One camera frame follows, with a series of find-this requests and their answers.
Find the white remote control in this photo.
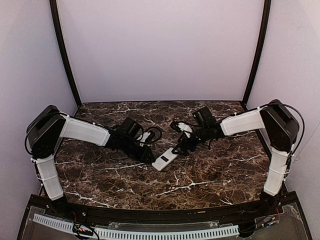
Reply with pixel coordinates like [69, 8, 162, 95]
[151, 147, 179, 172]

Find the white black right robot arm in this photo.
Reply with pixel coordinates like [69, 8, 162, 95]
[170, 99, 306, 197]

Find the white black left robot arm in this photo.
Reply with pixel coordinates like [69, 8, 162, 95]
[24, 105, 156, 201]

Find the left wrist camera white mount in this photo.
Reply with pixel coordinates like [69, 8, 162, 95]
[136, 130, 156, 147]

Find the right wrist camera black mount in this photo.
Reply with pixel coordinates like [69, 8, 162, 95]
[170, 121, 193, 138]

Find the white slotted cable duct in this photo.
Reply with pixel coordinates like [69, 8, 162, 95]
[32, 213, 240, 240]

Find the black front rail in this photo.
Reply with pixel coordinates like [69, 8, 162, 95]
[29, 194, 298, 227]

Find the black corner frame post right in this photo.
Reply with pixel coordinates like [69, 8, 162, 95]
[242, 0, 272, 106]

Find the black corner frame post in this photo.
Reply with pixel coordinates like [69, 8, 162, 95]
[49, 0, 82, 108]
[242, 0, 272, 106]

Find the black corner frame post left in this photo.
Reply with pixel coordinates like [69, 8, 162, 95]
[49, 0, 82, 108]

